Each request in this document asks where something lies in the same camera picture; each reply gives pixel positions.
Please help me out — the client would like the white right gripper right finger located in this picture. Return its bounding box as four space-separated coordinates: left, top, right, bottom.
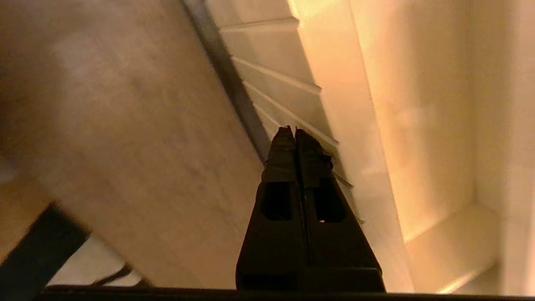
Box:
295 128 386 293

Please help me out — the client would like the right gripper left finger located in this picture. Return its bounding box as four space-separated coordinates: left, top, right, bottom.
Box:
235 125 311 293

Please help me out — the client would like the white drawer with black handle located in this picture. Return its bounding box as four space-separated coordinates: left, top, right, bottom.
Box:
182 0 502 294

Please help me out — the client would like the white rug with black stripes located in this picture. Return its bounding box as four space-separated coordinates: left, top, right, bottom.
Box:
0 203 151 289

